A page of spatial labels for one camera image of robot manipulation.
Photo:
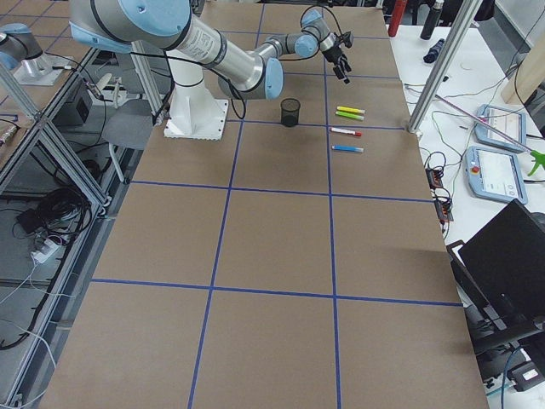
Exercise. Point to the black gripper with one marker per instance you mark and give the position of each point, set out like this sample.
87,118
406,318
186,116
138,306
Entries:
332,54

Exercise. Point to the yellow highlighter pen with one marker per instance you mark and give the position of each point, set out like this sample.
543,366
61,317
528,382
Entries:
351,110

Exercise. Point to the green highlighter pen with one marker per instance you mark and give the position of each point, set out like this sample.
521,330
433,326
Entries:
349,115

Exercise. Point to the red white marker pen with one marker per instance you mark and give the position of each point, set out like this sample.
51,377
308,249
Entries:
341,131

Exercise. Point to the blue marker pen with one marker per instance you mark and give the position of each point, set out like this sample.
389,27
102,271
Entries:
346,149

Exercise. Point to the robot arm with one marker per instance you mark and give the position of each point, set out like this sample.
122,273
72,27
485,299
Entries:
171,26

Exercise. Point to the black mesh pen cup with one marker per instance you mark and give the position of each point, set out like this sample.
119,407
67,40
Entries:
290,109

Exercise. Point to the red cylinder bottle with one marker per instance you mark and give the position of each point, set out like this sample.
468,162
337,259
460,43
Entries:
396,17

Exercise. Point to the folded blue umbrella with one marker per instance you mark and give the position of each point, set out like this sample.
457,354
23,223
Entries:
433,53

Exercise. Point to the black bottle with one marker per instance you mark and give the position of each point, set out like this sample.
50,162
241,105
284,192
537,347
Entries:
432,19

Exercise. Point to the far teach pendant tablet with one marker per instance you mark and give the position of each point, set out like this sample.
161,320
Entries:
509,121

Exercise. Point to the teach pendant tablet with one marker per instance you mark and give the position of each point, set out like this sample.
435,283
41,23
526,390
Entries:
509,121
494,175

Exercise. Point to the near teach pendant tablet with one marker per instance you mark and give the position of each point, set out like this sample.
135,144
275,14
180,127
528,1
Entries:
494,175

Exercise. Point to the silver stand green clip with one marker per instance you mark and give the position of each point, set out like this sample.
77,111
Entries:
538,158

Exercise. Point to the grey office chair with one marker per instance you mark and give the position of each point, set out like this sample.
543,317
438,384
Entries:
129,127

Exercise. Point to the black laptop on stand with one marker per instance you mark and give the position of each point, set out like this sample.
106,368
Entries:
501,270

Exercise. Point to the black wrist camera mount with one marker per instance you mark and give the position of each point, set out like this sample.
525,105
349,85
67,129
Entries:
344,39

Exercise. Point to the aluminium frame post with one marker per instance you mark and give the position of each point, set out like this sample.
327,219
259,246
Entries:
453,42

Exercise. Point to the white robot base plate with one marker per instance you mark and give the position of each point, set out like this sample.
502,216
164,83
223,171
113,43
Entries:
196,114

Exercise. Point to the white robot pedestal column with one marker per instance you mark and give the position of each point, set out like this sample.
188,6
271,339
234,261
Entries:
186,73

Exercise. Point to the aluminium side frame rack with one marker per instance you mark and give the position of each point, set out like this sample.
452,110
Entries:
59,197

